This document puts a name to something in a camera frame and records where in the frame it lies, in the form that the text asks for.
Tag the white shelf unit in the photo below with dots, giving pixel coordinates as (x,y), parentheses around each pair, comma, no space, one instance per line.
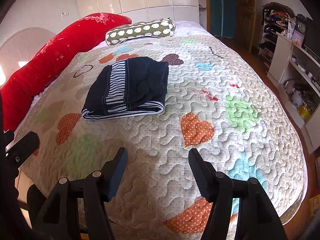
(293,69)

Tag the long red pillow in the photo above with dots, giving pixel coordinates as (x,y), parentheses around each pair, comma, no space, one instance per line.
(47,64)

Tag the black flat television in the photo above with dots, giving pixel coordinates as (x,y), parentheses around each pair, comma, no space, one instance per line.
(312,36)

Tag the wooden door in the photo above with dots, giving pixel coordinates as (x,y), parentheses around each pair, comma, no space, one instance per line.
(233,19)

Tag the navy frog print pants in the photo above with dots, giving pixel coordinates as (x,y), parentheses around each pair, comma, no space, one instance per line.
(130,87)

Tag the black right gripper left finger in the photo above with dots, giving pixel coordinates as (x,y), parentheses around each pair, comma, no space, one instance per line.
(59,217)

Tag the green white patterned pillow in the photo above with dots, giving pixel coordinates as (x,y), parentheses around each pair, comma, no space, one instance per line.
(160,28)

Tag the yellow jar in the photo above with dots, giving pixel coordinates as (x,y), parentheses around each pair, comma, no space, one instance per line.
(304,112)

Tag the white arched headboard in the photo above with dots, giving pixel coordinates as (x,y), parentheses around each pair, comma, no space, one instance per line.
(20,48)

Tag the dark analog clock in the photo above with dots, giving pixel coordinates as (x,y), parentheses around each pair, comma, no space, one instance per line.
(301,21)

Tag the heart patterned quilt bedspread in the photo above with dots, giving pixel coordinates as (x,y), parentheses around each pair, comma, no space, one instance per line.
(215,102)

